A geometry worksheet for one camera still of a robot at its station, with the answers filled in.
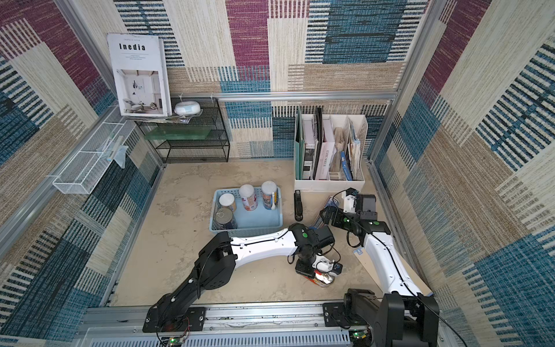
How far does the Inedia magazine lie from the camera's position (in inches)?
29.8

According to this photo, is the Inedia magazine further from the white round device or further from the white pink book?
the white pink book

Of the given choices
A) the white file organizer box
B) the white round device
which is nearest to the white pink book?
the white file organizer box
